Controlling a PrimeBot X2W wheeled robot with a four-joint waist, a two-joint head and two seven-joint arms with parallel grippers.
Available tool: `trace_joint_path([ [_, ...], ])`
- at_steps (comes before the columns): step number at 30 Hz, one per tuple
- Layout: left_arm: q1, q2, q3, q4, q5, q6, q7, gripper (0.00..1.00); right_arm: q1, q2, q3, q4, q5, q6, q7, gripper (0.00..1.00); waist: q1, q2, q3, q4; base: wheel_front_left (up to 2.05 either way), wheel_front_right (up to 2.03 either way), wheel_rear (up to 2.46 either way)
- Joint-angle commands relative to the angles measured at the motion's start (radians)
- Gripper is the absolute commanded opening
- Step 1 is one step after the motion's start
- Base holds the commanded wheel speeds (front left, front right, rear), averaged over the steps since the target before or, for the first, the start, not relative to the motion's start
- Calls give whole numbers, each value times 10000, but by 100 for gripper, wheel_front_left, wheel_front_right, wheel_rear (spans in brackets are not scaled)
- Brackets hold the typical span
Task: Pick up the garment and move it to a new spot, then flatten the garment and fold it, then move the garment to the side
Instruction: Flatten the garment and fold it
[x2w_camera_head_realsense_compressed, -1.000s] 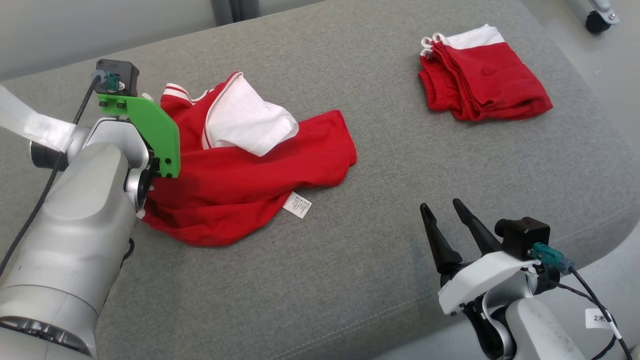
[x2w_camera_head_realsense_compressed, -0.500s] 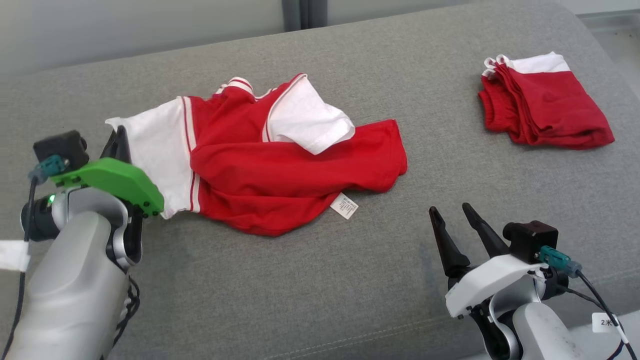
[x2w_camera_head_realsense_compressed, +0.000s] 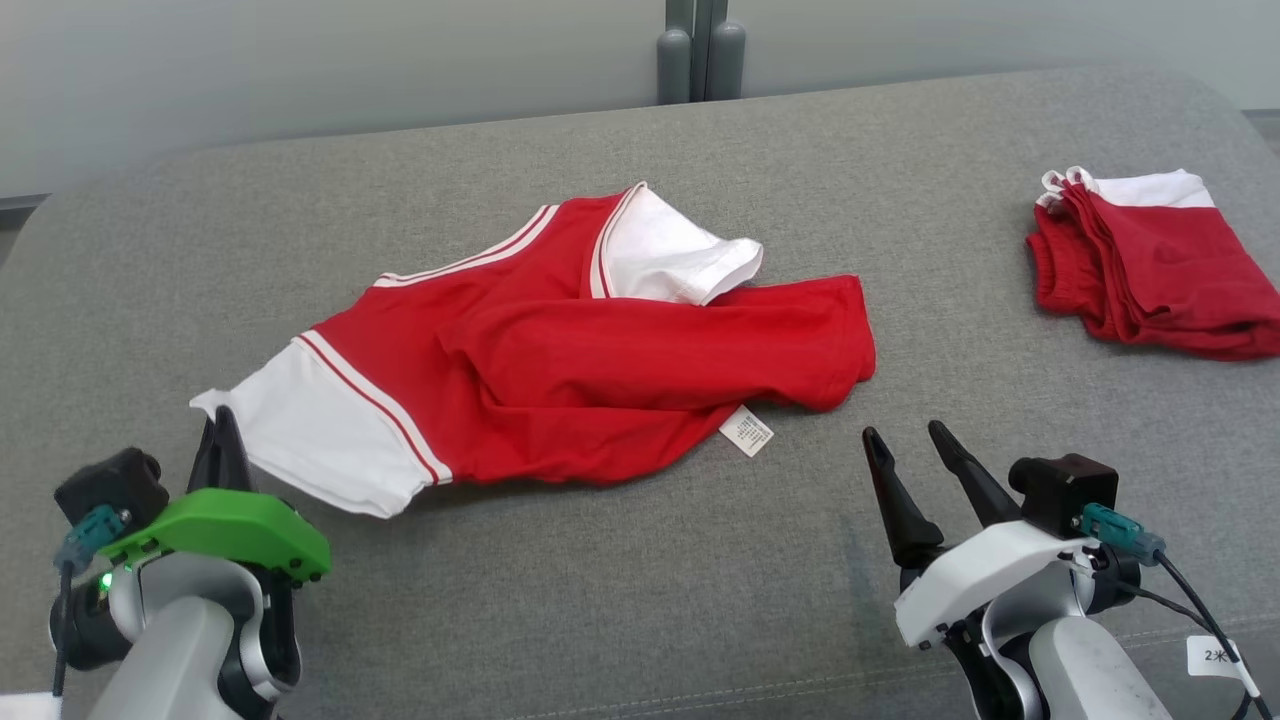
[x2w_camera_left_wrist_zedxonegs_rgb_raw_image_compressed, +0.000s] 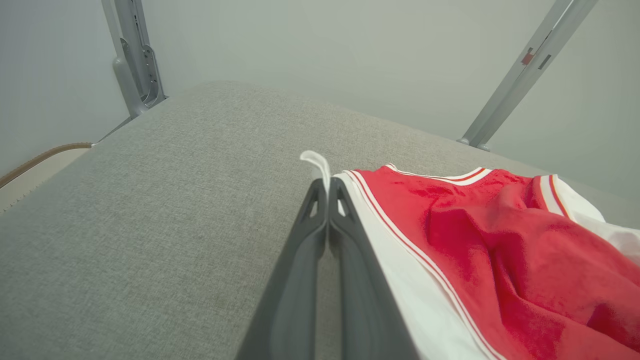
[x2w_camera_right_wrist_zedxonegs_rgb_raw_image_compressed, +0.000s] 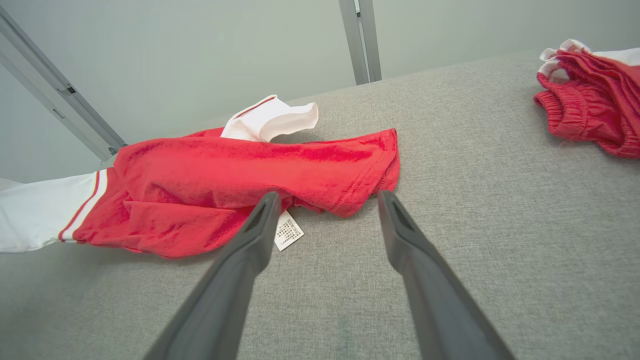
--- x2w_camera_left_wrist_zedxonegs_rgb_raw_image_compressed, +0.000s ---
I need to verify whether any grey partition post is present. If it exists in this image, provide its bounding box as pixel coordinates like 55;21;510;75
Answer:
457;0;577;147
474;0;599;152

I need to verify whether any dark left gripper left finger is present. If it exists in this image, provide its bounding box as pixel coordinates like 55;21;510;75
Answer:
235;179;329;360

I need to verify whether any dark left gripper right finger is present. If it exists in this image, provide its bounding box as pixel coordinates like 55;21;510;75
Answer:
327;177;419;360

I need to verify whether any red jersey with white sleeves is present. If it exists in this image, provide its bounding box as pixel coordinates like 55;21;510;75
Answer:
300;150;640;360

